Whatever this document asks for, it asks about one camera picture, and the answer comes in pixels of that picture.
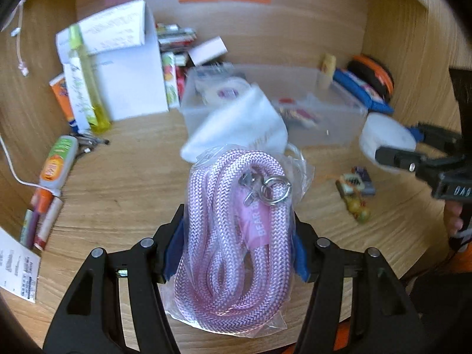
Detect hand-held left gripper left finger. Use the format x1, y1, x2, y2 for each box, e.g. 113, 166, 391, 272
42, 204, 185, 354

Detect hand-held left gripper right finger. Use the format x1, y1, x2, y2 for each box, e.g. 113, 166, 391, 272
291, 220, 429, 354

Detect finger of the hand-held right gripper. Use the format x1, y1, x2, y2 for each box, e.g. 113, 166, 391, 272
407, 122, 463, 153
375, 146, 445, 179

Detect white round ribbed object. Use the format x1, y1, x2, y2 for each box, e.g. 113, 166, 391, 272
359, 112, 418, 173

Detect pink rope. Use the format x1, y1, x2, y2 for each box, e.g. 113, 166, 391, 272
164, 143, 317, 339

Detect clear plastic bin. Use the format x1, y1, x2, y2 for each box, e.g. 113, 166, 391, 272
180, 63, 369, 148

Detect wooden desktop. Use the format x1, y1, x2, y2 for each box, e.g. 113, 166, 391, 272
0, 111, 454, 354

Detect person's right hand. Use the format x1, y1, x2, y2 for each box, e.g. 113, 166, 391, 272
443, 202, 466, 237

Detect small purple packet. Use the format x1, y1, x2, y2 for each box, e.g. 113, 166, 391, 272
352, 166, 377, 197

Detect blue snack packet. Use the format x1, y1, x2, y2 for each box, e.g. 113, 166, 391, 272
333, 68, 395, 115

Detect black and orange pouch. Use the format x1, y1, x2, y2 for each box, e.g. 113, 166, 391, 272
348, 54, 395, 101

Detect pale yellow tube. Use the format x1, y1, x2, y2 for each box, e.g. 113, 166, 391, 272
317, 53, 337, 90

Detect cream and red tube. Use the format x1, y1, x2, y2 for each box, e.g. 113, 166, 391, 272
33, 196, 65, 252

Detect metal keys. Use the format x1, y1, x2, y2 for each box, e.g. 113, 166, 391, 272
72, 133, 110, 156

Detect orange marker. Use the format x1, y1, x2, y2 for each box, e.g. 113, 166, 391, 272
31, 188, 51, 215

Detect purple pen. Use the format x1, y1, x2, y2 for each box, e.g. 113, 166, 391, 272
27, 206, 42, 248

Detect white cloth pouch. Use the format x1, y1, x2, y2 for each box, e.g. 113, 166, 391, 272
179, 85, 289, 163

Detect green stick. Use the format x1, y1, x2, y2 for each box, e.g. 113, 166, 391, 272
20, 209, 35, 247

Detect white printed receipt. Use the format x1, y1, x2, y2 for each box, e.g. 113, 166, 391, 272
0, 226, 42, 304

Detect yellow liquid bottle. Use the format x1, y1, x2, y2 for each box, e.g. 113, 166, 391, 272
69, 23, 112, 134

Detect fruit printed box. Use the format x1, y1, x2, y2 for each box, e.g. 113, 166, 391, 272
161, 52, 181, 110

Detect white printed tube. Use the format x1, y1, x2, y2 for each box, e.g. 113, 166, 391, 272
62, 49, 94, 132

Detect orange tube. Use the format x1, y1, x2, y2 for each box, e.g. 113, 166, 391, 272
49, 73, 79, 130

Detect small white box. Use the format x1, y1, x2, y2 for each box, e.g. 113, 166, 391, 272
188, 37, 228, 67

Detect stack of flat packets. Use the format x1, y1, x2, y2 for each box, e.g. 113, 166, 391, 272
156, 23, 197, 51

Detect yellow duck keychain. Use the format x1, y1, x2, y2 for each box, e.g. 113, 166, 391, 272
335, 173, 371, 225

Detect white cable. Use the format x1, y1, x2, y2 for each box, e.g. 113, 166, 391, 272
0, 132, 42, 189

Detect thin hanging white cord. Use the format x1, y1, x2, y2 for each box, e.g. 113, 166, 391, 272
8, 0, 31, 79

